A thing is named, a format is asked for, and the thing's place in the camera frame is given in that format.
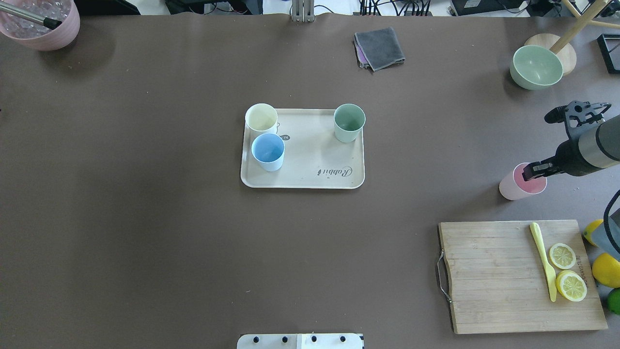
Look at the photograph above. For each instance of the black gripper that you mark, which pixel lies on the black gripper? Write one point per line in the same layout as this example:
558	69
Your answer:
565	159

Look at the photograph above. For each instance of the pink cup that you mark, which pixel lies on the pink cup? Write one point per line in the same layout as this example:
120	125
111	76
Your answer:
514	187

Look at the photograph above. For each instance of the green cup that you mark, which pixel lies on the green cup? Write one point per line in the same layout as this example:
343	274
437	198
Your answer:
349	120

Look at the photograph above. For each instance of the blue cup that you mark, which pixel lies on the blue cup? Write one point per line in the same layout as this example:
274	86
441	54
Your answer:
268	150

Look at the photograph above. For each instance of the cream cup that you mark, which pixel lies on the cream cup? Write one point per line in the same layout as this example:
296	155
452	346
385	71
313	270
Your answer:
261	118

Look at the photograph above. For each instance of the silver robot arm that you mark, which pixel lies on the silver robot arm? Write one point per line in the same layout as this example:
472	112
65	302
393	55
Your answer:
611	128

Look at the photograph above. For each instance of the mirror tray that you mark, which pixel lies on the mirror tray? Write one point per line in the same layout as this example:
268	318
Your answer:
609	48

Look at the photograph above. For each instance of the cream rabbit tray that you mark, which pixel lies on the cream rabbit tray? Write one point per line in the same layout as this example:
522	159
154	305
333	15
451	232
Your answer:
314	158

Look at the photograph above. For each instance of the yellow plastic knife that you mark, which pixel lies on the yellow plastic knife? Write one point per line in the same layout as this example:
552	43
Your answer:
550	274

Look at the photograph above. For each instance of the yellow lemon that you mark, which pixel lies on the yellow lemon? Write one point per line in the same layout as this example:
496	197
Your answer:
588	231
606	270

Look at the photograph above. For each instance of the lemon slice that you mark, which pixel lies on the lemon slice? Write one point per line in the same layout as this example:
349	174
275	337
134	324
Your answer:
571	286
562	256

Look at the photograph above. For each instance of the green bowl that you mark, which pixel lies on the green bowl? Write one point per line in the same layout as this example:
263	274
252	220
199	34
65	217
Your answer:
535	67

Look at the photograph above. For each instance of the wooden cutting board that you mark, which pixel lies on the wooden cutting board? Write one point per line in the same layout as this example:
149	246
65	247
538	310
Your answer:
496	282

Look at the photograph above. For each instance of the wooden cup tree stand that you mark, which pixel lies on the wooden cup tree stand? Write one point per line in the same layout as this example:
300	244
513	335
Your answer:
561	46

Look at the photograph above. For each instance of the green lime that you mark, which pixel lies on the green lime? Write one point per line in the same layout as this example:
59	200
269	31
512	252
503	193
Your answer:
613	301

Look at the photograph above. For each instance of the grey folded cloth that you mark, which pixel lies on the grey folded cloth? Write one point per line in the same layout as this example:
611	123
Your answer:
381	47

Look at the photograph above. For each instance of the pink folded cloth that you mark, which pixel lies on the pink folded cloth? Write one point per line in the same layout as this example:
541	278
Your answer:
362	61

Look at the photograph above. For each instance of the metal muddler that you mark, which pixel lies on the metal muddler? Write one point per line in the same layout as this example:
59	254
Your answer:
49	23

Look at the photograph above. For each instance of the pink bowl with ice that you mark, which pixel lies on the pink bowl with ice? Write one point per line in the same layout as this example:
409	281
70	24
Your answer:
38	37

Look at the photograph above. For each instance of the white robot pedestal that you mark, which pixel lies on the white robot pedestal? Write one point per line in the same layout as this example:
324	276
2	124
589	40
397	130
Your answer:
301	341

